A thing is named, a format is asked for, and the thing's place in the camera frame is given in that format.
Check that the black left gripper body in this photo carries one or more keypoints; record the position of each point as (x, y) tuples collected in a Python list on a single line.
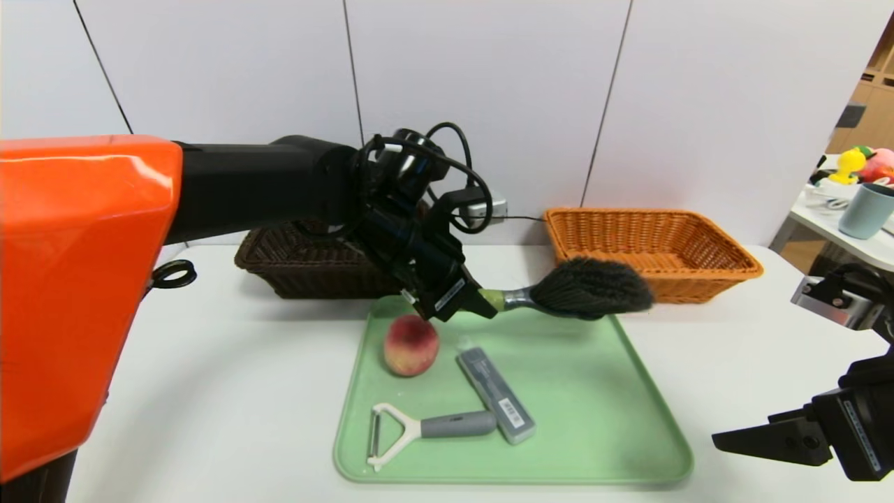
[(450, 297)]

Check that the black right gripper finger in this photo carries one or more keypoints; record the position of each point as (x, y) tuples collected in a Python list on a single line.
[(775, 441)]

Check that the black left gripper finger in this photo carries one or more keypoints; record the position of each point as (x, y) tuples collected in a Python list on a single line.
[(480, 304)]

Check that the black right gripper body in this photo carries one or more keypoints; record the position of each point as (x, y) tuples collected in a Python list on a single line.
[(853, 431)]

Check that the red yellow peach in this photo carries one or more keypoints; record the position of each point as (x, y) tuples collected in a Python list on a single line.
[(411, 346)]

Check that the grey rectangular plastic case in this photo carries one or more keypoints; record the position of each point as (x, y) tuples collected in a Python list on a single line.
[(497, 397)]

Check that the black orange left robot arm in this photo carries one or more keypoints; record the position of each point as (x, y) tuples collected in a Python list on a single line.
[(84, 279)]

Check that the dark brown wicker basket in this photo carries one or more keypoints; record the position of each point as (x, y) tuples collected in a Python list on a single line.
[(314, 276)]

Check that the orange wicker basket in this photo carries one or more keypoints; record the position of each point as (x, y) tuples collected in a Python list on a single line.
[(642, 286)]

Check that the light green plastic tray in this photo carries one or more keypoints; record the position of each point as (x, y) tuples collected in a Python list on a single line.
[(594, 419)]

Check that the dark wicker bin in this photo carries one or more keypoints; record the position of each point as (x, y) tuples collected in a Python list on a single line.
[(827, 260)]

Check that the white side table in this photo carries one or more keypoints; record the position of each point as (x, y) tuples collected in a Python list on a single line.
[(810, 222)]

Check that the blue grey cup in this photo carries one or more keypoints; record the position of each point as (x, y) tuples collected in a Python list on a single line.
[(866, 212)]

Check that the yellow plush toy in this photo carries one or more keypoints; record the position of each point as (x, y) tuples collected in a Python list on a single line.
[(846, 166)]

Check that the pink plush toy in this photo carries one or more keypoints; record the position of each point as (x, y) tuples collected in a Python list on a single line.
[(880, 166)]

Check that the wooden shelf cabinet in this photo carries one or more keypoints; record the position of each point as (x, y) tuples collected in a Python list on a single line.
[(873, 119)]

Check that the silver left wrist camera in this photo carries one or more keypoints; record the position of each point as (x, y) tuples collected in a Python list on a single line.
[(492, 209)]

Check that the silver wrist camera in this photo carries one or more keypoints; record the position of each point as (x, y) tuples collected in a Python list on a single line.
[(492, 209), (827, 306)]

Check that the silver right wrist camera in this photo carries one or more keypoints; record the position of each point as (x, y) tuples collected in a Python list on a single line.
[(827, 306)]

